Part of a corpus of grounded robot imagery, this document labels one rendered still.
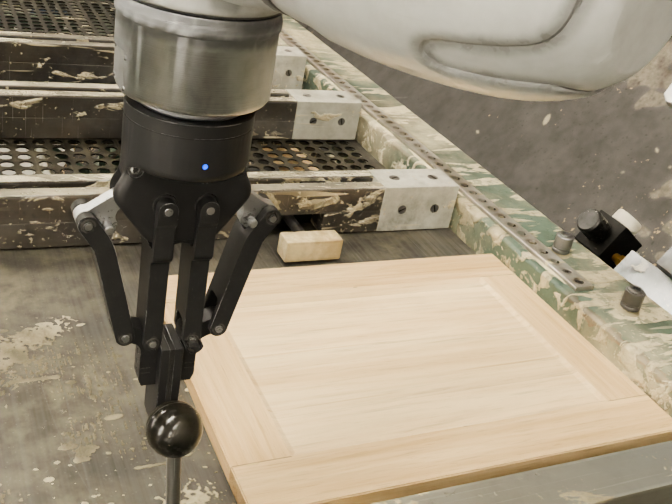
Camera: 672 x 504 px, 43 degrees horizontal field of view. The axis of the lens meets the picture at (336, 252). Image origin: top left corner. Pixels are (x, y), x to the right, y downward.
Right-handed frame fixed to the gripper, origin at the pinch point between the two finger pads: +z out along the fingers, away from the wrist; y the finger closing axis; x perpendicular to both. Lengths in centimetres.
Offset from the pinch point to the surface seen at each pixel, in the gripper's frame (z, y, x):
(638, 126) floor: 26, -159, -112
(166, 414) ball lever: 0.0, 0.7, 3.7
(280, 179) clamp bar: 10, -30, -51
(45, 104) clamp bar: 11, -3, -81
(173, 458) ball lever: 3.4, 0.1, 4.3
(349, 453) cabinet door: 14.9, -19.4, -4.2
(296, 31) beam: 12, -65, -133
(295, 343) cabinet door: 15.3, -21.1, -21.6
